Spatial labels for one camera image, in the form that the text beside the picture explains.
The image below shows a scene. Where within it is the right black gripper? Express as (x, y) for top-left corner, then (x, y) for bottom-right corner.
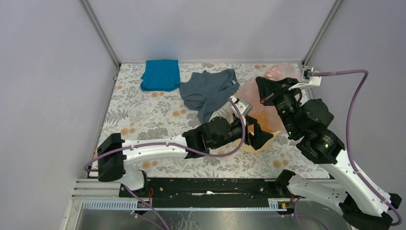
(254, 76), (301, 137)

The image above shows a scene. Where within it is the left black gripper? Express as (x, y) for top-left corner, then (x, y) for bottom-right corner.
(211, 115), (273, 150)

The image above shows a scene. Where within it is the pink plastic trash bag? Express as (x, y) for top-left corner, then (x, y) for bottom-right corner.
(235, 63), (300, 133)

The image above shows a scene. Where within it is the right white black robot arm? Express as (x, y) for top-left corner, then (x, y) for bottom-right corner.
(255, 77), (402, 230)

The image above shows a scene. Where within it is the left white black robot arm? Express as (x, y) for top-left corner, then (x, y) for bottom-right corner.
(97, 116), (273, 197)

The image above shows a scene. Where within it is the yellow round trash bin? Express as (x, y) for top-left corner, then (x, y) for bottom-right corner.
(240, 124), (281, 153)

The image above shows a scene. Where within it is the grey crumpled shirt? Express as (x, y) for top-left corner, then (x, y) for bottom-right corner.
(179, 69), (240, 123)

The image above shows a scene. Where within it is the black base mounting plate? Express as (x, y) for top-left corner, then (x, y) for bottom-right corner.
(119, 178), (296, 203)

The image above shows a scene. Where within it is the folded blue cloth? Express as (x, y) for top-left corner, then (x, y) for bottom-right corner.
(140, 59), (180, 92)

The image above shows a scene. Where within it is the floral patterned table mat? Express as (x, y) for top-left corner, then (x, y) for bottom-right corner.
(89, 63), (330, 179)

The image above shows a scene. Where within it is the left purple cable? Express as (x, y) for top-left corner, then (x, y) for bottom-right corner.
(83, 98), (248, 230)

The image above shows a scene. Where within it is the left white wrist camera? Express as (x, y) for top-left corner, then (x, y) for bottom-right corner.
(229, 96), (252, 117)

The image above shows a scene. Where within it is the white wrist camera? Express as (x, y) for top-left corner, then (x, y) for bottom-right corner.
(289, 66), (321, 90)
(229, 96), (252, 117)

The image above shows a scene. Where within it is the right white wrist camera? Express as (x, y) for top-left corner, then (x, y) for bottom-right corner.
(289, 66), (321, 90)

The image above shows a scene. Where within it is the right aluminium corner post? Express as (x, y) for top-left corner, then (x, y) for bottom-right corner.
(302, 0), (344, 67)

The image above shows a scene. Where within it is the aluminium corner post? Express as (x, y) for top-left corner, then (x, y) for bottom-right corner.
(302, 0), (344, 67)
(79, 0), (121, 69)

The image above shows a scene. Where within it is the perforated metal cable rail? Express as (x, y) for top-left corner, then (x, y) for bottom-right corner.
(83, 197), (287, 213)

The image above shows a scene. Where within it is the left aluminium corner post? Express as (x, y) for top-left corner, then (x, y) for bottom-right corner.
(79, 0), (121, 69)

